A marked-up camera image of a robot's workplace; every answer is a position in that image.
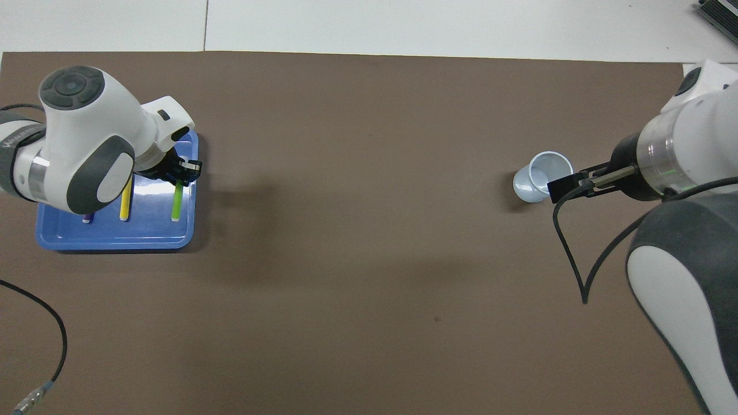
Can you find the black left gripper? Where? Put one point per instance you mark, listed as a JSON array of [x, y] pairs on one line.
[[158, 167]]

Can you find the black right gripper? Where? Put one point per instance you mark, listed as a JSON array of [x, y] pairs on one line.
[[628, 167]]

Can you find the green pen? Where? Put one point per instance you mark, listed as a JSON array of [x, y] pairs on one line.
[[177, 202]]

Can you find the yellow pen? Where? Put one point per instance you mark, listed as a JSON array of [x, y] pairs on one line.
[[125, 202]]

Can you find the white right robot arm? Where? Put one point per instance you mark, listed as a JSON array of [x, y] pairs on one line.
[[692, 259]]

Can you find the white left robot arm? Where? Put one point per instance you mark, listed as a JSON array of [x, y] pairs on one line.
[[86, 138]]

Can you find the blue plastic tray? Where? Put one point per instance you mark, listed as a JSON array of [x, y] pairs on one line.
[[150, 230]]

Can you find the clear plastic cup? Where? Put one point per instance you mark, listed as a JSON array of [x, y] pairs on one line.
[[533, 184]]

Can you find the brown table mat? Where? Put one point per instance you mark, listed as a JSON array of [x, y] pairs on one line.
[[357, 259]]

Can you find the grey ribbed device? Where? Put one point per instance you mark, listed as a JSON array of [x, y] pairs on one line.
[[720, 14]]

